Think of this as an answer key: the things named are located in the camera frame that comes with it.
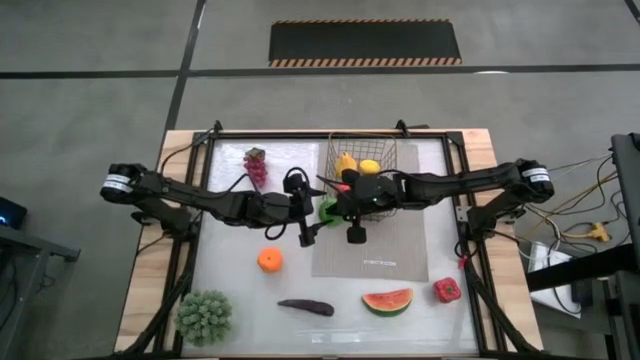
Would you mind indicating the black side table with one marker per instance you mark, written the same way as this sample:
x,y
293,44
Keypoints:
x,y
575,267

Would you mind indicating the dark purple toy eggplant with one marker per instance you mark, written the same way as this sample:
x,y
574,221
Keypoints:
x,y
307,307

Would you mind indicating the red toy bell pepper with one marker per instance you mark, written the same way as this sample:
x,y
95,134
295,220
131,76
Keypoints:
x,y
447,290

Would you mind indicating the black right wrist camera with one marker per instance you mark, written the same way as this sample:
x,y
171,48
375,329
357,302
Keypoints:
x,y
356,234

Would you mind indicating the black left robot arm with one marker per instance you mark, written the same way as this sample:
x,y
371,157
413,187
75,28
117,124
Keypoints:
x,y
200,200

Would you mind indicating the green bushy toy plant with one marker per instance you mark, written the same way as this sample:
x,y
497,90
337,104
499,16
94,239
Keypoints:
x,y
204,317

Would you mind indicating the toy watermelon slice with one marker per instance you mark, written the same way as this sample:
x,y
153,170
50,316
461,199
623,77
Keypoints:
x,y
388,302

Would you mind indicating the green toy apple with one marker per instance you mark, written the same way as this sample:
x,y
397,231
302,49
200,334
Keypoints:
x,y
327,209

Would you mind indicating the black hazard-striped floor mat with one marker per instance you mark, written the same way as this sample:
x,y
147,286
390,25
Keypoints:
x,y
365,42

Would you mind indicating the grey woven placemat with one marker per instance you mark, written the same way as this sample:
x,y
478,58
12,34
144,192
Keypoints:
x,y
390,250

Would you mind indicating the black device with blue light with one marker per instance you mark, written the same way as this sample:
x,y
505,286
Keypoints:
x,y
10,212

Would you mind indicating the yellow toy pear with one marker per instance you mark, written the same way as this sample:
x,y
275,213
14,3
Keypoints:
x,y
344,162

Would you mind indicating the black upright panel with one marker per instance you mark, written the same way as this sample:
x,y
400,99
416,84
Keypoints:
x,y
627,210

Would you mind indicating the white glossy table sheet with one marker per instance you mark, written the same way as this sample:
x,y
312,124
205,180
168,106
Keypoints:
x,y
250,330

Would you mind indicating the purple toy grape bunch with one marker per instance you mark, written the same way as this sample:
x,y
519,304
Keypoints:
x,y
256,167

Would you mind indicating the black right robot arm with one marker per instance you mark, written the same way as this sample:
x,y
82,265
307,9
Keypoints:
x,y
450,182

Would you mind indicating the yellow power splitter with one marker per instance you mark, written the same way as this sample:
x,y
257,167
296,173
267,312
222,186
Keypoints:
x,y
597,232

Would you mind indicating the orange toy orange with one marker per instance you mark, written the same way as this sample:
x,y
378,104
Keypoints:
x,y
270,260

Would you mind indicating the dark grey side desk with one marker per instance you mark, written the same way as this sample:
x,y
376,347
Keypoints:
x,y
30,250

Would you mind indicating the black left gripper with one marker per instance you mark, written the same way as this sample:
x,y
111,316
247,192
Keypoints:
x,y
280,206

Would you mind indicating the yellow toy lemon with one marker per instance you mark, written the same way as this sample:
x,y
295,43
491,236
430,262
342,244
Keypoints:
x,y
370,166

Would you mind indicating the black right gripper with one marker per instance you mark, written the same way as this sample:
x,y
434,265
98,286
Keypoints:
x,y
372,192

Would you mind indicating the black metal table frame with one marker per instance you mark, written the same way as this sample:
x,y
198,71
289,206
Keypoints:
x,y
300,135

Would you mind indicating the white paper sheet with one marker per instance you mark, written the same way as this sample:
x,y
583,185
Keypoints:
x,y
545,260

